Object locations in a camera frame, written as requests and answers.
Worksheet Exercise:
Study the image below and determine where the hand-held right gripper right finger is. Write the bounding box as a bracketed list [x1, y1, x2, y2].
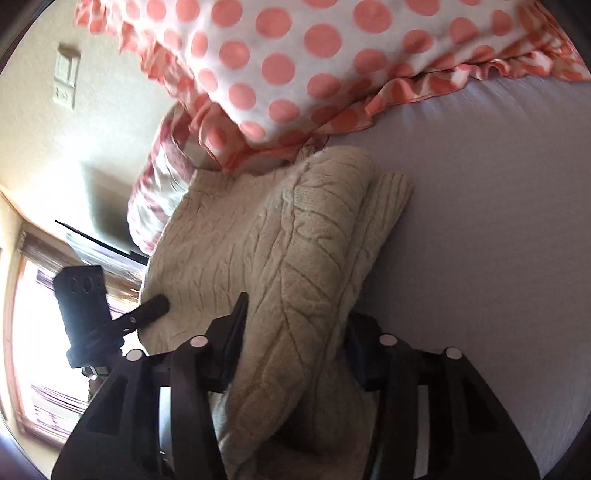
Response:
[344, 313, 542, 480]

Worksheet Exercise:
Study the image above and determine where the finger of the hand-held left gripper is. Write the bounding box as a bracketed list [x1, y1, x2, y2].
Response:
[126, 295, 170, 334]

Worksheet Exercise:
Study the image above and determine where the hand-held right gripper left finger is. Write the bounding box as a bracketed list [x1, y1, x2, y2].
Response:
[51, 292, 250, 480]

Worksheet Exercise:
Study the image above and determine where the beige cable-knit blanket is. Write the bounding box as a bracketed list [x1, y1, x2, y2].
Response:
[139, 145, 414, 480]

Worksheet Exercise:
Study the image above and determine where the black flat screen television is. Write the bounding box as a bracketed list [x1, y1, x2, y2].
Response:
[54, 161, 149, 269]

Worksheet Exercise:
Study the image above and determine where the pink checkered pillow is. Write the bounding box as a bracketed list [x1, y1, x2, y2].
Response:
[128, 102, 222, 257]

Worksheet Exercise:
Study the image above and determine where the lavender bed sheet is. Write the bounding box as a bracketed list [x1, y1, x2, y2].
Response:
[318, 69, 591, 480]

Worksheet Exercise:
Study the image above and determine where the pink polka dot pillow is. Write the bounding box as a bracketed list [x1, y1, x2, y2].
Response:
[74, 0, 591, 175]

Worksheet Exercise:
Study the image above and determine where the window with wooden frame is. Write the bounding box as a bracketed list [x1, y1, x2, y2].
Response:
[7, 231, 141, 439]

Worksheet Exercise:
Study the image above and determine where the white wall light switch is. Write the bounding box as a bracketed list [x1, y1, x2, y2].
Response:
[52, 43, 82, 110]

